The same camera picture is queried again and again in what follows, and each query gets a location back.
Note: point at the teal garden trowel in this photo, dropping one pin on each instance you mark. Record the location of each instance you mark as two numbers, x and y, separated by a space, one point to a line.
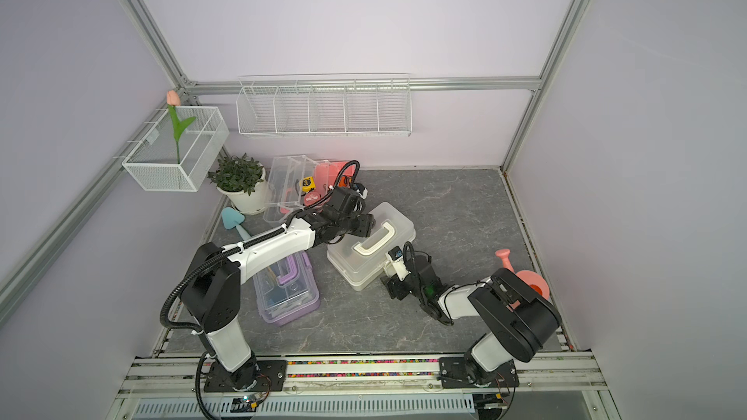
233 221

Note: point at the yellow tape measure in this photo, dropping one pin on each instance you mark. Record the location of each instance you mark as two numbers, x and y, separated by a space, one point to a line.
307 185

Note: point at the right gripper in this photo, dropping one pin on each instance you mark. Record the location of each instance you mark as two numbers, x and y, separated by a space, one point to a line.
391 283

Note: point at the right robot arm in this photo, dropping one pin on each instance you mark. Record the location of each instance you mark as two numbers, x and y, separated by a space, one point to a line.
518 318

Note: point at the purple toolbox with clear lid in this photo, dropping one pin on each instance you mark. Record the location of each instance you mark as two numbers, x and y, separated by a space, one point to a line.
286 290

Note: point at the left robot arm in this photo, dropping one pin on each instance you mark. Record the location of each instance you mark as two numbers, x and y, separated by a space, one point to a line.
207 299

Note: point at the white wire wall shelf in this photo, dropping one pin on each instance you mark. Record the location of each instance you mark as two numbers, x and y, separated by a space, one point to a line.
324 105

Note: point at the pink toolbox with clear lid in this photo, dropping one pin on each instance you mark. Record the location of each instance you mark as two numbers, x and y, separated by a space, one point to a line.
296 182

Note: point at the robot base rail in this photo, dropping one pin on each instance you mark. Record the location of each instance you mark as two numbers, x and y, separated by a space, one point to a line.
360 386

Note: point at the green potted plant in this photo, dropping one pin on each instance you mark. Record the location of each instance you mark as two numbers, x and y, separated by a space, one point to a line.
237 174

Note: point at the white plastic flower pot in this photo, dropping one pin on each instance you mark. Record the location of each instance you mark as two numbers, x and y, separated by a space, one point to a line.
249 203

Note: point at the white wire side basket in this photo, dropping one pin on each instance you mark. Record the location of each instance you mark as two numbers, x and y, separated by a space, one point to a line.
152 160

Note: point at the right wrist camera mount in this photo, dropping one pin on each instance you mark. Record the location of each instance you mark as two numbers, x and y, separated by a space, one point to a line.
397 264

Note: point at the white toolbox with clear lid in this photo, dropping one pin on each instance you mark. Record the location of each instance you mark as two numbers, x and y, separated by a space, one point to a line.
361 260

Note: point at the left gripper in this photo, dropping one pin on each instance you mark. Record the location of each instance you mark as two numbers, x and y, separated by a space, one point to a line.
367 225

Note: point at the artificial pink tulip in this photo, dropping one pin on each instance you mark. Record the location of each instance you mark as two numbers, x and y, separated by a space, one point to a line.
179 126

